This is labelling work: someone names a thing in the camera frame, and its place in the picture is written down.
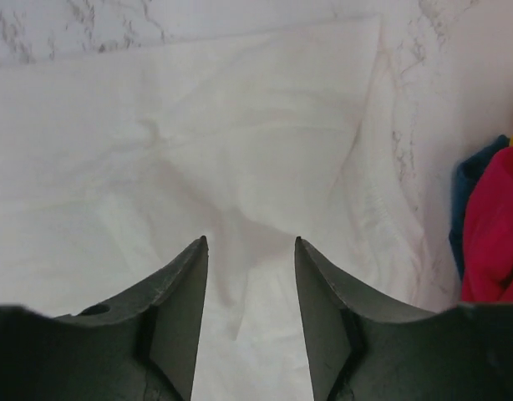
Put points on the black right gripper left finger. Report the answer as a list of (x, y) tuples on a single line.
[(140, 344)]

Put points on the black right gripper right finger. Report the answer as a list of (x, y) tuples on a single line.
[(364, 345)]

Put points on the white t shirt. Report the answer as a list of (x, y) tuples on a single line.
[(111, 164)]

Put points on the red folded t shirt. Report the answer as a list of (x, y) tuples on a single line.
[(488, 234)]

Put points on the blue folded t shirt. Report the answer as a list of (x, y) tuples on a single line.
[(465, 178)]

